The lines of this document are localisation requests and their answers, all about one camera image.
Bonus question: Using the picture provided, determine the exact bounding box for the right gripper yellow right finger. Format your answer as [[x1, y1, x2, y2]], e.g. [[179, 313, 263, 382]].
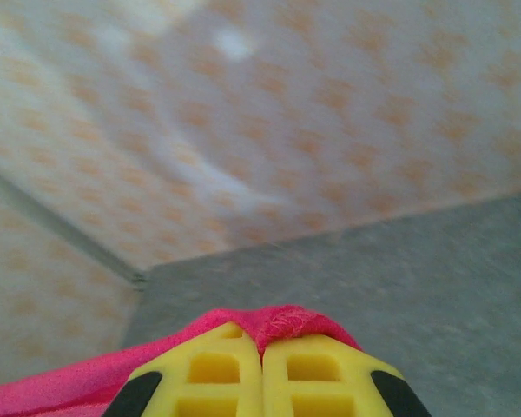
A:
[[262, 332, 433, 417]]

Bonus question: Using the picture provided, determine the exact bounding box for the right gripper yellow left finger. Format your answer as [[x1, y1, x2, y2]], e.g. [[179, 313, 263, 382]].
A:
[[102, 321, 264, 417]]

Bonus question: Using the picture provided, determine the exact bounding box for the red t-shirt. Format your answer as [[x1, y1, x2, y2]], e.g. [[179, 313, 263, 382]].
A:
[[0, 305, 366, 417]]

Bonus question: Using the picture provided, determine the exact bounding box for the white orange-patterned curtain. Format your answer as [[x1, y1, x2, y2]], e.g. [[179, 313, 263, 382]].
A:
[[0, 0, 521, 392]]

